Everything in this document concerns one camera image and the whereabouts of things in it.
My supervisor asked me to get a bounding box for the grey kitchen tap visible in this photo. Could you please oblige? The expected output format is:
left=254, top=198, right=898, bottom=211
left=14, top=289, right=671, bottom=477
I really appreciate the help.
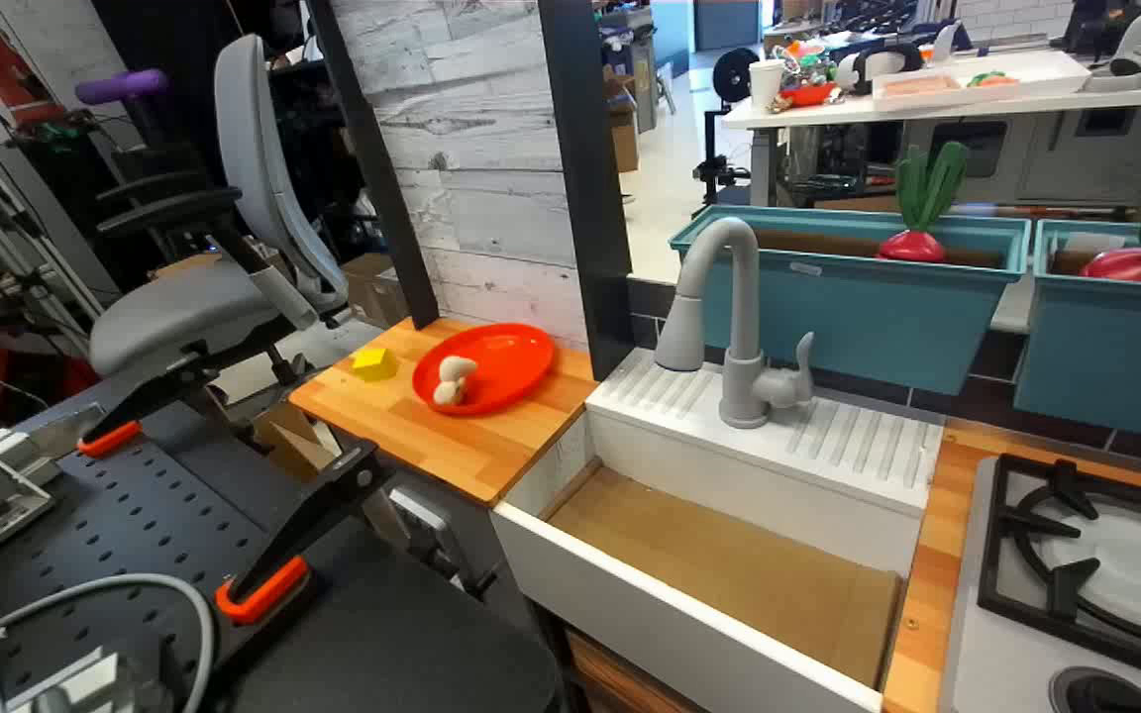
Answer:
left=654, top=217, right=817, bottom=428

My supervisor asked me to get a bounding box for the orange round plate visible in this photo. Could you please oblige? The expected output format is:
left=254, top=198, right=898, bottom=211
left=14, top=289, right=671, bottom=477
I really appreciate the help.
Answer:
left=411, top=324, right=559, bottom=417

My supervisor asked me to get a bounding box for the white toy food piece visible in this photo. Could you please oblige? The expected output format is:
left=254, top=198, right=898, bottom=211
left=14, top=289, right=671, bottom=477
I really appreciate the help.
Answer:
left=431, top=357, right=477, bottom=405

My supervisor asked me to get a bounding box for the yellow block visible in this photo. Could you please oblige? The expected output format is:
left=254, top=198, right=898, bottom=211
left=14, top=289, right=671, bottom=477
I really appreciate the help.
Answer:
left=348, top=349, right=398, bottom=382

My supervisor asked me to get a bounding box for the wooden counter board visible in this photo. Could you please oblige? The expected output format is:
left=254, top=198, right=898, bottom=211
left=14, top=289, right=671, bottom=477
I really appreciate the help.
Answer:
left=288, top=316, right=593, bottom=507

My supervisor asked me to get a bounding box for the grey wood backdrop panel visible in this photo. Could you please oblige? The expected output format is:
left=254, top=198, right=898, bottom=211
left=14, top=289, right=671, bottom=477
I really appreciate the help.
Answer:
left=312, top=0, right=629, bottom=375

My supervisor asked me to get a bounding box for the white toy sink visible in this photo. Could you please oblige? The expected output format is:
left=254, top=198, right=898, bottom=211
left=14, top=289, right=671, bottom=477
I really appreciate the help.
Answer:
left=490, top=354, right=943, bottom=713

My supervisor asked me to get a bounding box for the grey office chair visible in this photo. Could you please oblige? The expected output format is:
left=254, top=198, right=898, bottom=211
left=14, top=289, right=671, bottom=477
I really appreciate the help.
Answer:
left=88, top=32, right=348, bottom=382

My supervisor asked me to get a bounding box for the left teal planter bin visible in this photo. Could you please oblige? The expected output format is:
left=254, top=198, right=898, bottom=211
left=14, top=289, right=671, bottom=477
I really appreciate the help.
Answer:
left=671, top=207, right=1032, bottom=395

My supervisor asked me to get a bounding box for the teal planter bin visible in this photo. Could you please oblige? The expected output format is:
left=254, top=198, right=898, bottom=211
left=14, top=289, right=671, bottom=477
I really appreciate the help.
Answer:
left=671, top=207, right=1032, bottom=395
left=1013, top=217, right=1141, bottom=434

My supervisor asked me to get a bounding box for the near black orange clamp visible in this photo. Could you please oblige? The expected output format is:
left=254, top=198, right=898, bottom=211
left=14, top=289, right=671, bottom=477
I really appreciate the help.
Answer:
left=216, top=445, right=390, bottom=627

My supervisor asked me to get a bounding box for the black orange clamp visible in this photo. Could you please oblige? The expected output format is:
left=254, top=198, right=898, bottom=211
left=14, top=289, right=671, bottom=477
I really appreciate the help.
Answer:
left=76, top=354, right=254, bottom=461
left=216, top=445, right=390, bottom=627

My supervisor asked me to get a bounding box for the far black orange clamp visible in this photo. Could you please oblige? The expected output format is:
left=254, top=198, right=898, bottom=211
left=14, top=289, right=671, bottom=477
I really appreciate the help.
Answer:
left=76, top=354, right=254, bottom=461

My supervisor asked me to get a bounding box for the left toy radish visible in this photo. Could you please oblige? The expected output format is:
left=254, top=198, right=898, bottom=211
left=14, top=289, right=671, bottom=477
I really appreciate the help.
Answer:
left=881, top=144, right=971, bottom=260

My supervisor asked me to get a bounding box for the background white table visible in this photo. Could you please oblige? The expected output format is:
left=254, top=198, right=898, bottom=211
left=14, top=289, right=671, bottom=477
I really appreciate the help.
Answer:
left=731, top=53, right=1141, bottom=211

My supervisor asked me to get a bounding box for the right teal planter bin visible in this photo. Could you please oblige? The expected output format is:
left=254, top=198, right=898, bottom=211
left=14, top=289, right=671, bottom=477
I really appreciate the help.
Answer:
left=1013, top=217, right=1141, bottom=434

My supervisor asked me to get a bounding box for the grey toy stove top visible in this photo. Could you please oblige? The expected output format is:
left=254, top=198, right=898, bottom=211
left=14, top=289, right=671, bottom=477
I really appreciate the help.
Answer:
left=943, top=457, right=1141, bottom=713

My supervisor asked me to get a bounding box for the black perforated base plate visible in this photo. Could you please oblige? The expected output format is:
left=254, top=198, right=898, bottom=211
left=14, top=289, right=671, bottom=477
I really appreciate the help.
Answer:
left=0, top=413, right=300, bottom=696

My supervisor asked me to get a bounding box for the grey cable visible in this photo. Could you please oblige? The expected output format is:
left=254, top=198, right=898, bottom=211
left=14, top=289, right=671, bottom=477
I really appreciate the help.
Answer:
left=0, top=569, right=222, bottom=713

